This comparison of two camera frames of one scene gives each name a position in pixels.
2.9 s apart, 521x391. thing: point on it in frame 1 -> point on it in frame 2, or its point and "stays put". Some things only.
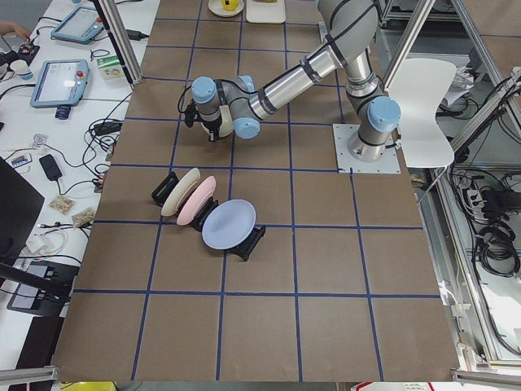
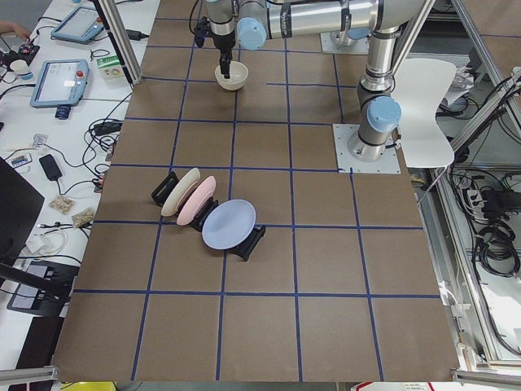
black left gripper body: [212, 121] -> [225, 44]
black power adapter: [136, 35] stays put
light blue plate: [229, 225] stays put
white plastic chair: [418, 85] stays put
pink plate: [195, 201] stays put
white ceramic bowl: [226, 127] -> [230, 75]
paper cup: [21, 68] stays put
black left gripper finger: [213, 135] -> [225, 61]
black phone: [50, 168] stays put
